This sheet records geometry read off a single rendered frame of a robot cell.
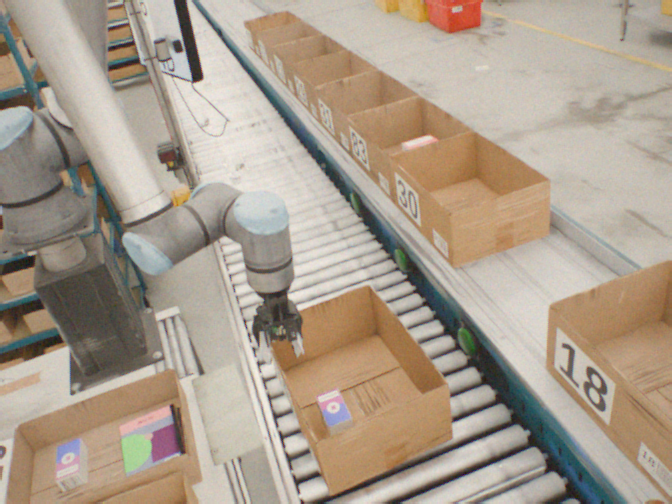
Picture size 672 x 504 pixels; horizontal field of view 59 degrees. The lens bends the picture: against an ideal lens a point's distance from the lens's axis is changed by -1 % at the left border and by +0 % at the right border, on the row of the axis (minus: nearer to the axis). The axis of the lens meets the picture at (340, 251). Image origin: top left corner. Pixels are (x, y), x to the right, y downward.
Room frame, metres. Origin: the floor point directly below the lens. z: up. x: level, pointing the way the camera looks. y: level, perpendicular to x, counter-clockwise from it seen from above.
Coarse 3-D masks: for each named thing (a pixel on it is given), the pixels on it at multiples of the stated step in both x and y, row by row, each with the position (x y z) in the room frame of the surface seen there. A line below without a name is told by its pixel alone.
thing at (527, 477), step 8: (528, 472) 0.70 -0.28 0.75; (536, 472) 0.70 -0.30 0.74; (544, 472) 0.70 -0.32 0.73; (512, 480) 0.69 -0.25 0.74; (520, 480) 0.69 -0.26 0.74; (528, 480) 0.69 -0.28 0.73; (496, 488) 0.68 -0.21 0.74; (504, 488) 0.68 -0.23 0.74; (480, 496) 0.67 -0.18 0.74; (488, 496) 0.67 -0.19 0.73
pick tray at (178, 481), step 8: (176, 472) 0.78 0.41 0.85; (184, 472) 0.78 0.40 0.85; (160, 480) 0.77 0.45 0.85; (168, 480) 0.78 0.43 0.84; (176, 480) 0.78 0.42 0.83; (184, 480) 0.76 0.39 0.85; (136, 488) 0.77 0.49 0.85; (144, 488) 0.77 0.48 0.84; (152, 488) 0.77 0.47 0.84; (160, 488) 0.77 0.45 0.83; (168, 488) 0.78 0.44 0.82; (176, 488) 0.78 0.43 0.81; (184, 488) 0.78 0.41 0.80; (120, 496) 0.76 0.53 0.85; (128, 496) 0.76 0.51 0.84; (136, 496) 0.76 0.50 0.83; (144, 496) 0.76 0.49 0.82; (152, 496) 0.77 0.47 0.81; (160, 496) 0.77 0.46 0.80; (168, 496) 0.77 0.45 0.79; (176, 496) 0.78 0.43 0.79; (184, 496) 0.78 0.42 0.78; (192, 496) 0.75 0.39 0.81
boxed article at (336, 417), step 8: (328, 392) 0.96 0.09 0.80; (336, 392) 0.96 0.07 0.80; (320, 400) 0.94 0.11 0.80; (328, 400) 0.94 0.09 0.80; (336, 400) 0.93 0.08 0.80; (320, 408) 0.92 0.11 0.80; (328, 408) 0.92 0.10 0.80; (336, 408) 0.91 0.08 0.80; (344, 408) 0.91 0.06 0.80; (328, 416) 0.89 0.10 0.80; (336, 416) 0.89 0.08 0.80; (344, 416) 0.88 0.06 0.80; (328, 424) 0.87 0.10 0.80; (336, 424) 0.87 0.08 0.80; (344, 424) 0.87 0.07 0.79; (352, 424) 0.88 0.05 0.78; (336, 432) 0.87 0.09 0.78
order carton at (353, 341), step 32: (320, 320) 1.14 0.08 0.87; (352, 320) 1.17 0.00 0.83; (384, 320) 1.11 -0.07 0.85; (288, 352) 1.12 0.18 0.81; (320, 352) 1.14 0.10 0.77; (352, 352) 1.12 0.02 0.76; (384, 352) 1.10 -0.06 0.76; (416, 352) 0.95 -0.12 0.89; (288, 384) 0.90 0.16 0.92; (320, 384) 1.03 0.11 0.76; (352, 384) 1.01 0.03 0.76; (384, 384) 1.00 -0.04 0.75; (416, 384) 0.97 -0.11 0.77; (320, 416) 0.94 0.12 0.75; (352, 416) 0.92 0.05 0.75; (384, 416) 0.77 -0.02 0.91; (416, 416) 0.79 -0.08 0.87; (448, 416) 0.81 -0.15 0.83; (320, 448) 0.73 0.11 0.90; (352, 448) 0.75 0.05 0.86; (384, 448) 0.77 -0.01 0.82; (416, 448) 0.79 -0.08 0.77; (352, 480) 0.75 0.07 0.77
